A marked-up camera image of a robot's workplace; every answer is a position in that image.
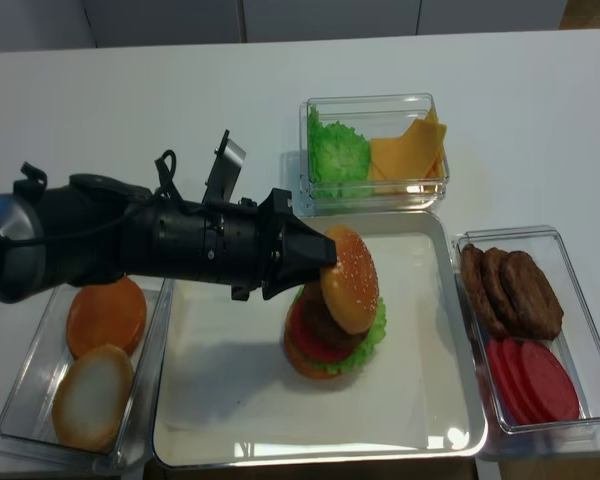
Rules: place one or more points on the brown patty on burger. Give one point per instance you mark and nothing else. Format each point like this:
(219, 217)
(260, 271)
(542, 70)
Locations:
(321, 323)

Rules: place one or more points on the pale cut-side-up bun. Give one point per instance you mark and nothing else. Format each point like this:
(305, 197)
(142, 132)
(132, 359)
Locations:
(91, 399)

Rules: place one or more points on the silver metal baking tray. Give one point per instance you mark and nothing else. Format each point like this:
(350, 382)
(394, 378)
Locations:
(230, 400)

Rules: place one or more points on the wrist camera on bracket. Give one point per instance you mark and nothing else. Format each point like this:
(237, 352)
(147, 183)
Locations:
(228, 163)

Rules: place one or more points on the white parchment paper sheet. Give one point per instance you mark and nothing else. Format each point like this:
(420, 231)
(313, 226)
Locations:
(260, 380)

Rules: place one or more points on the sesame top bun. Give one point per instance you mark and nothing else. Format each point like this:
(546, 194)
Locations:
(350, 288)

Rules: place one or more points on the orange-brown bun half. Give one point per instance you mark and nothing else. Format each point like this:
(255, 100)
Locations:
(112, 314)

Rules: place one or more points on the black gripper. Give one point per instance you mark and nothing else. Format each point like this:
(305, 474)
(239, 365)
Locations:
(305, 252)

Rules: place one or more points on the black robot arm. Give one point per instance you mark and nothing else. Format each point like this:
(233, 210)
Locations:
(96, 230)

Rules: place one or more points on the clear bun container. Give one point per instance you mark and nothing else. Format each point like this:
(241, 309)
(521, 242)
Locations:
(26, 427)

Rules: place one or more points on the green lettuce leaf on burger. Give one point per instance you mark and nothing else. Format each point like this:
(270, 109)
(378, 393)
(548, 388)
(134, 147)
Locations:
(363, 352)

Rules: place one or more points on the red tomato slice on burger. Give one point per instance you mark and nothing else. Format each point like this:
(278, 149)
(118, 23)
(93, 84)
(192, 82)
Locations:
(308, 342)

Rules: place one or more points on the clear lettuce cheese container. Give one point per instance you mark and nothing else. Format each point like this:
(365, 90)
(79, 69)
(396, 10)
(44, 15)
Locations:
(379, 116)

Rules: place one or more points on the bottom burger bun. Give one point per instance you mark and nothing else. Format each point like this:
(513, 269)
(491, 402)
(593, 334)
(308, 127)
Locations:
(302, 364)

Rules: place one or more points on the brown patty middle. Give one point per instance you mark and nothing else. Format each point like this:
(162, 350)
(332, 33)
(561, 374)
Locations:
(508, 299)

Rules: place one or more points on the yellow cheese slices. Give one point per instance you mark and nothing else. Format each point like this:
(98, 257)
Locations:
(416, 155)

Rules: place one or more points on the clear patty tomato container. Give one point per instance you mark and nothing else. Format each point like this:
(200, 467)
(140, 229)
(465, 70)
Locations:
(577, 348)

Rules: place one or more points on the green lettuce pile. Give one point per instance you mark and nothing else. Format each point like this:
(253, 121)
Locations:
(337, 156)

